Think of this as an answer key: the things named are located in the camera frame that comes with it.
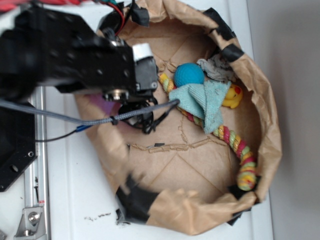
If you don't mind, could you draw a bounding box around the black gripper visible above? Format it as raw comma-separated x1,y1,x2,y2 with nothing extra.
102,43,158,103

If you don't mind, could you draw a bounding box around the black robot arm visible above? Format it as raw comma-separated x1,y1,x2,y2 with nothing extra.
0,5,158,103

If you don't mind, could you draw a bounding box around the blue rubber ball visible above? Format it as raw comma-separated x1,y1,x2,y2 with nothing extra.
174,63,205,87

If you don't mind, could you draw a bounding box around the teal cloth rag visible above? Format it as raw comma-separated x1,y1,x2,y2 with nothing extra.
168,80,231,134

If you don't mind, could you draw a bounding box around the white grey knotted cloth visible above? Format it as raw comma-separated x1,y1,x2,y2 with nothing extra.
196,53,237,83

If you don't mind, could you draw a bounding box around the yellow rubber duck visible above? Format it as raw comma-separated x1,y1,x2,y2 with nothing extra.
222,84,243,109

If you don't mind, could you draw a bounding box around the brown paper bag bin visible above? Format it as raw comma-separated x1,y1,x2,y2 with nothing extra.
86,0,282,236

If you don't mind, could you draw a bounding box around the thin black wire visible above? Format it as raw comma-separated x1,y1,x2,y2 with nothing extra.
35,124,94,143

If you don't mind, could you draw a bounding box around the grey braided cable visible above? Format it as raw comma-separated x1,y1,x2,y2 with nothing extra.
0,98,181,126

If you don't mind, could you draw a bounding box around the colourful braided rope toy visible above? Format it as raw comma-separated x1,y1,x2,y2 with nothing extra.
159,73,258,191

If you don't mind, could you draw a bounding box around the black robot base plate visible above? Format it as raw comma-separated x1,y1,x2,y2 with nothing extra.
0,107,37,193

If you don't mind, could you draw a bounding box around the aluminium extrusion rail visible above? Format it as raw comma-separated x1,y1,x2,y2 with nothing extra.
24,87,52,240

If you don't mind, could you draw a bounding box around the metal corner bracket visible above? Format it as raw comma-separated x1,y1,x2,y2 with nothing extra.
14,206,47,240

